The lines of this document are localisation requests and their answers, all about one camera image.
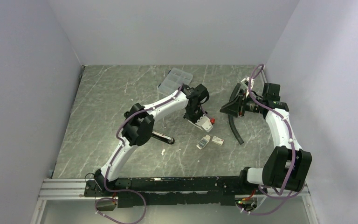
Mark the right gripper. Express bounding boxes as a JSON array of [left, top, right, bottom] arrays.
[[220, 89, 262, 118]]

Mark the white staple box sleeve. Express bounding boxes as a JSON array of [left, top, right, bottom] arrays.
[[212, 136, 224, 146]]

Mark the staple tray with staples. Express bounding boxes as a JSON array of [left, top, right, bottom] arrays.
[[196, 134, 211, 150]]

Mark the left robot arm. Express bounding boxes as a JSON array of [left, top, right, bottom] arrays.
[[94, 84, 213, 196]]

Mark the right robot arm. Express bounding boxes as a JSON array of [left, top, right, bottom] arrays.
[[220, 83, 312, 194]]

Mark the clear plastic organizer box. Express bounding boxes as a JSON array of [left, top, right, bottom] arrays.
[[157, 68, 193, 96]]

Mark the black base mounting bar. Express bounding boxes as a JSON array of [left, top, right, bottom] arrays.
[[86, 176, 260, 208]]

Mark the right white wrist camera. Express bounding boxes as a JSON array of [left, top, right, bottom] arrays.
[[241, 77, 249, 90]]

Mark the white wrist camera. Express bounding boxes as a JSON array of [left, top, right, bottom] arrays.
[[195, 115, 213, 133], [241, 77, 249, 90]]

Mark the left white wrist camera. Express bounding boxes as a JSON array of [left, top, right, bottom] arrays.
[[195, 115, 213, 133]]

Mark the black rubber hose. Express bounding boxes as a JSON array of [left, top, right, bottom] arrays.
[[228, 83, 245, 145]]

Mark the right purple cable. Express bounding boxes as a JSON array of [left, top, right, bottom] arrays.
[[236, 64, 306, 217]]

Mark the aluminium extrusion rail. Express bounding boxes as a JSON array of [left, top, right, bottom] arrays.
[[38, 179, 311, 200]]

